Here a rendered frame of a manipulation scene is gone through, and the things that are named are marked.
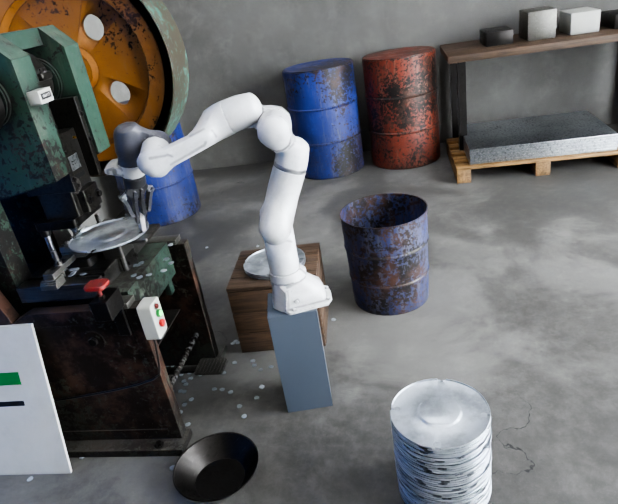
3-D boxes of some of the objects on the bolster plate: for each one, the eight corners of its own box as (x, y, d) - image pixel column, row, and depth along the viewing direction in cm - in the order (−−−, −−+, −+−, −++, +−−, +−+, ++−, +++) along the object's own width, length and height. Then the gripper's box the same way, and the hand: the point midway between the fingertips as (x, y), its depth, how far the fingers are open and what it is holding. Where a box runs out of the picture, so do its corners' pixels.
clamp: (81, 265, 200) (72, 240, 196) (57, 289, 185) (46, 263, 181) (66, 267, 201) (57, 241, 197) (41, 290, 186) (30, 264, 182)
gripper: (120, 185, 180) (131, 241, 195) (156, 173, 187) (164, 228, 202) (110, 175, 184) (121, 231, 199) (145, 163, 191) (153, 218, 206)
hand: (141, 222), depth 198 cm, fingers closed
